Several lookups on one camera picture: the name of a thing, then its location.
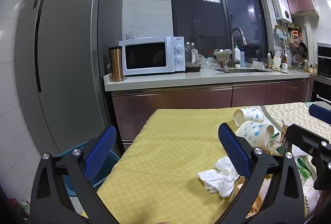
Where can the white dotted utensil holder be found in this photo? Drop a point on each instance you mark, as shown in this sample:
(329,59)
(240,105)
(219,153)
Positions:
(276,62)

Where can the copper thermos tumbler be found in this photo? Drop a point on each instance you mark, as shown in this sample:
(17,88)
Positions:
(116,63)

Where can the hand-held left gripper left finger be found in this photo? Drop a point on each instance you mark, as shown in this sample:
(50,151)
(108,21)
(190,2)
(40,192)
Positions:
(100,151)

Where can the kitchen sink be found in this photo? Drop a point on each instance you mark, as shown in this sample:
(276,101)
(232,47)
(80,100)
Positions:
(245,70)

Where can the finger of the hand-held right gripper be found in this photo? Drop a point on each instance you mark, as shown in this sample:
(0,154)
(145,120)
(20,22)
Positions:
(320,113)
(302,137)

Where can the glass kettle jar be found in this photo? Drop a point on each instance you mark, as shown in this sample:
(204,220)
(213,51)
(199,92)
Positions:
(192,54)

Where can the white water heater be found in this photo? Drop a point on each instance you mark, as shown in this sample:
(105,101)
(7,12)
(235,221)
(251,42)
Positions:
(281,5)

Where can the blue dish soap bottle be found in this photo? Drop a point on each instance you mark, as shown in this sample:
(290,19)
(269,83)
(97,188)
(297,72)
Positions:
(242,57)

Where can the green leaf print packet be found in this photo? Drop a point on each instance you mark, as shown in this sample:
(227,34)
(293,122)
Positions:
(276,145)

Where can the white microwave oven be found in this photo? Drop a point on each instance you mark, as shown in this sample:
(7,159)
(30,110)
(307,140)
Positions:
(147,56)

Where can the zigzag patterned table mat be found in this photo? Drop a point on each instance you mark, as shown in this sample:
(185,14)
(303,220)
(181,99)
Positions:
(292,114)

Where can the hanging frying pans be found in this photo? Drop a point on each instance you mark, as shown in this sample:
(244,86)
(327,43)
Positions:
(300,44)

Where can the green snack wrapper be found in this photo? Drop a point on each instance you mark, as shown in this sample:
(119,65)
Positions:
(303,168)

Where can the grey refrigerator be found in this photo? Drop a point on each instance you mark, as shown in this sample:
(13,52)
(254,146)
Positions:
(67,58)

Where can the dark kitchen window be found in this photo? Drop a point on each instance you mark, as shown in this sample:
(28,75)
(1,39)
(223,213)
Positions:
(206,12)

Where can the built-in black oven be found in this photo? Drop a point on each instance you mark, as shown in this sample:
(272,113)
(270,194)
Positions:
(320,92)

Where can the blue plastic bin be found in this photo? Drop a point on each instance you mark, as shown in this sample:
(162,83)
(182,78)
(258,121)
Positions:
(110,159)

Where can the black countertop oven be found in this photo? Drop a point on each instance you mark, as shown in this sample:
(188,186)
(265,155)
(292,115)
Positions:
(324,60)

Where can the dotted white paper cup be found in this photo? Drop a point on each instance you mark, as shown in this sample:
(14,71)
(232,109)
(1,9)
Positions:
(254,133)
(248,114)

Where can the clear food container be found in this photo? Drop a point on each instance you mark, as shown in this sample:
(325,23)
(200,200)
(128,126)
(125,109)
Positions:
(222,57)

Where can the green wall rack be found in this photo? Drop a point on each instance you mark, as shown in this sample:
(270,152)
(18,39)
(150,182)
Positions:
(280,34)

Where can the clear plastic bags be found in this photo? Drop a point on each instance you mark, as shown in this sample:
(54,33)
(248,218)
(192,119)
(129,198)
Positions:
(206,62)

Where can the yellow checked tablecloth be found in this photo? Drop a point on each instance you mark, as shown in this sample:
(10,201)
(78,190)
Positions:
(168,149)

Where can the steel kitchen faucet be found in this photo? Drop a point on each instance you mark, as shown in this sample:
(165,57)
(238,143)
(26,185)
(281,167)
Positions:
(234,40)

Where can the white tissue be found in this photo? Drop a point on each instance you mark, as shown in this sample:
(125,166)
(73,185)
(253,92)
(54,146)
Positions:
(217,178)

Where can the black baking tray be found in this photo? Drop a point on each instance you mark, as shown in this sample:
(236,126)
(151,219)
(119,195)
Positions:
(193,67)

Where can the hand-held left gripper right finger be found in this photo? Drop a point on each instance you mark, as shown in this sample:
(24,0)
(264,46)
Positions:
(234,151)

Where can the kitchen counter with cabinets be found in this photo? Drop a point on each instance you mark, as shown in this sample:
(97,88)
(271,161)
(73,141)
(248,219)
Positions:
(181,94)

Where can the white pump bottle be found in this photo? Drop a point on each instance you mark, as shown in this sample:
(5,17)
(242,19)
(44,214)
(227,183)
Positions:
(236,54)

